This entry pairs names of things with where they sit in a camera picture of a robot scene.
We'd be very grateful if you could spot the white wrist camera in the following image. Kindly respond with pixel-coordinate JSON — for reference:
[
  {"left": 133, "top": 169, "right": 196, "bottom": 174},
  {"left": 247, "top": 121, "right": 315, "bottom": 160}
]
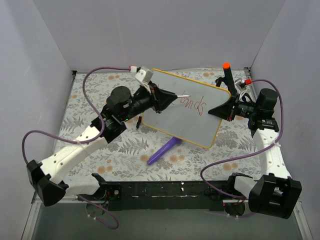
[
  {"left": 234, "top": 78, "right": 253, "bottom": 98},
  {"left": 129, "top": 65, "right": 154, "bottom": 93}
]

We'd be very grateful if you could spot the black microphone desk stand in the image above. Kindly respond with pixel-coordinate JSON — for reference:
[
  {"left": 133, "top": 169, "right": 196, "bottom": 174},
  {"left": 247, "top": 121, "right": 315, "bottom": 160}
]
[{"left": 215, "top": 76, "right": 225, "bottom": 87}]

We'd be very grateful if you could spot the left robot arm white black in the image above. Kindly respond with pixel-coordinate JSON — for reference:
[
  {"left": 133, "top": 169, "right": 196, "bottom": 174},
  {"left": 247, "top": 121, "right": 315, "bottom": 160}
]
[{"left": 26, "top": 83, "right": 178, "bottom": 207}]

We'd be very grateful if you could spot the red capped whiteboard marker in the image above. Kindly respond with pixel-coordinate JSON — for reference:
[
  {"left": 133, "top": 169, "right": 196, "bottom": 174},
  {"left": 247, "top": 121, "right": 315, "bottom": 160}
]
[{"left": 177, "top": 94, "right": 190, "bottom": 98}]

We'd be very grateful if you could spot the purple toy microphone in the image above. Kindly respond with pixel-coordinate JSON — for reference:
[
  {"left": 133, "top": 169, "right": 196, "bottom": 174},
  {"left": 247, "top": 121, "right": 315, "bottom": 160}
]
[{"left": 147, "top": 137, "right": 183, "bottom": 166}]

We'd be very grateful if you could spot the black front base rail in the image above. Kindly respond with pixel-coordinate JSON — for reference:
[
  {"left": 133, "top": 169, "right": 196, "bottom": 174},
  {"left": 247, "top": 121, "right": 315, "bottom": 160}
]
[{"left": 106, "top": 181, "right": 232, "bottom": 211}]

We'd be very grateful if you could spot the floral patterned table mat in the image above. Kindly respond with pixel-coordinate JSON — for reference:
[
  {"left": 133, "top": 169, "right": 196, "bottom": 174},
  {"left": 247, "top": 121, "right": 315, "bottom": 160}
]
[{"left": 59, "top": 72, "right": 261, "bottom": 181}]

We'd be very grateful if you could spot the yellow framed whiteboard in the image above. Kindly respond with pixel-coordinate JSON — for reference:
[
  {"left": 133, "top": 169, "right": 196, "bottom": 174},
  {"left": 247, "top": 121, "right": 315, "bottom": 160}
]
[{"left": 142, "top": 68, "right": 231, "bottom": 149}]

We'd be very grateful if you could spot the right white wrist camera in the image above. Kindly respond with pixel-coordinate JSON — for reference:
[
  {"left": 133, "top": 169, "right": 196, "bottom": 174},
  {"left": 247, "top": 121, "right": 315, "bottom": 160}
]
[{"left": 234, "top": 78, "right": 253, "bottom": 98}]

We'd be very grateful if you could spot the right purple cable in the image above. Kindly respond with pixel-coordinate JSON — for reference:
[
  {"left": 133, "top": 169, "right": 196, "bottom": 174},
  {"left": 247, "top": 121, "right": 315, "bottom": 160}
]
[{"left": 200, "top": 79, "right": 285, "bottom": 218}]

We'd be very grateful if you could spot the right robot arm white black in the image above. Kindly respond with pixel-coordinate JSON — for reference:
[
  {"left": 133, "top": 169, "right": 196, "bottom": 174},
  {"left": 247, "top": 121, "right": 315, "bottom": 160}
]
[{"left": 208, "top": 88, "right": 302, "bottom": 219}]

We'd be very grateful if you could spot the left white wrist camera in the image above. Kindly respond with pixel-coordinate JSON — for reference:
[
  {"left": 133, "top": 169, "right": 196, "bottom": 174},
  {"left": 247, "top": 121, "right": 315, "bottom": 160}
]
[{"left": 129, "top": 65, "right": 154, "bottom": 93}]

